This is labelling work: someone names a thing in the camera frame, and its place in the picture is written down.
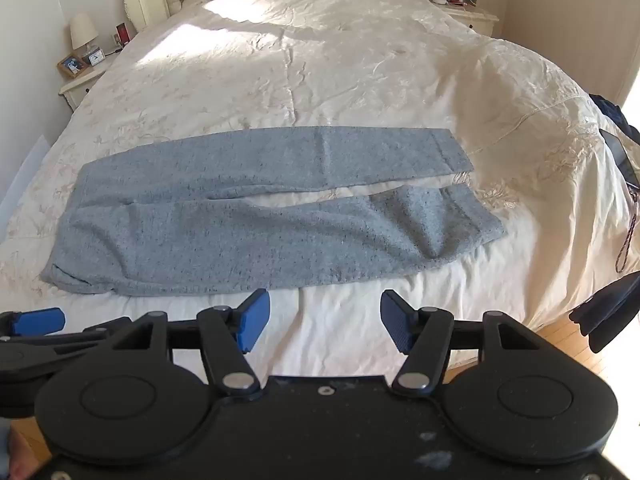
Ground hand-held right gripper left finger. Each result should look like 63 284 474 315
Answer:
107 288 271 396

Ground dark hanging garment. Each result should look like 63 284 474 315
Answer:
568 270 640 354

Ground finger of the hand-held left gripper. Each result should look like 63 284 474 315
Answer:
0 308 134 367

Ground grey knit pants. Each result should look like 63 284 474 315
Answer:
39 126 509 297

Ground braided cord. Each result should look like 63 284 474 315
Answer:
614 187 640 275

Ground wooden photo frame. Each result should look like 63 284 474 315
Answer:
56 53 89 79

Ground cream nightstand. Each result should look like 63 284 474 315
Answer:
439 2 501 37
58 45 127 111

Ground black tablet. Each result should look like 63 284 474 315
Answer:
598 129 640 189

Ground white table lamp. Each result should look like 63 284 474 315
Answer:
69 13 100 54

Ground dark blue clothes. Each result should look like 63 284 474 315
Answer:
588 92 640 162

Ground cream embroidered bedspread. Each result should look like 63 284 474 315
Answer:
0 0 640 377

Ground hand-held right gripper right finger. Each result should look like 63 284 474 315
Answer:
380 289 544 394

